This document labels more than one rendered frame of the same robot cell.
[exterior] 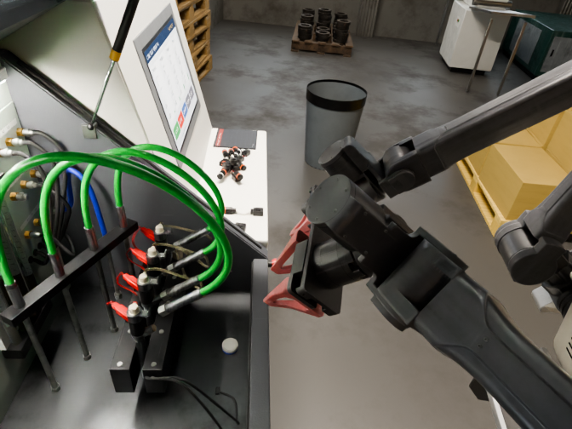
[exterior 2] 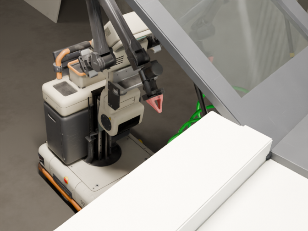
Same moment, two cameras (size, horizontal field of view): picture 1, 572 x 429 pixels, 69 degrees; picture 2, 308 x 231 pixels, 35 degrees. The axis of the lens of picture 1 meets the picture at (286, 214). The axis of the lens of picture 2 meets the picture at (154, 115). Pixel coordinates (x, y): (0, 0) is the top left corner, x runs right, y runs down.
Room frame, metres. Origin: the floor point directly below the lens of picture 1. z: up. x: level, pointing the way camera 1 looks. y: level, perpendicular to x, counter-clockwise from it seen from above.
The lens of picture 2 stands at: (1.91, 1.13, 2.49)
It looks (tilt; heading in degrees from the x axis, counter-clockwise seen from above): 38 degrees down; 223
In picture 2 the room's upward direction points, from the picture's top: 4 degrees clockwise
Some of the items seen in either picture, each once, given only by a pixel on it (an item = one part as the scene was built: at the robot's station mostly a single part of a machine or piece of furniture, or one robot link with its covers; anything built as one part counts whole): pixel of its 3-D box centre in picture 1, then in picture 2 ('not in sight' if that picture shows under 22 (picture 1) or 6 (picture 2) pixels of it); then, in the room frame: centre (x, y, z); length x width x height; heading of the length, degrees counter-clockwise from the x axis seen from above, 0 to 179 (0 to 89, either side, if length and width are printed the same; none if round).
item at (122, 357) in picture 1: (157, 323); not in sight; (0.63, 0.28, 0.91); 0.34 x 0.10 x 0.15; 6
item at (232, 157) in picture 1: (234, 161); not in sight; (1.26, 0.19, 1.01); 0.23 x 0.11 x 0.06; 6
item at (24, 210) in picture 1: (27, 184); not in sight; (0.72, 0.55, 1.20); 0.13 x 0.03 x 0.31; 6
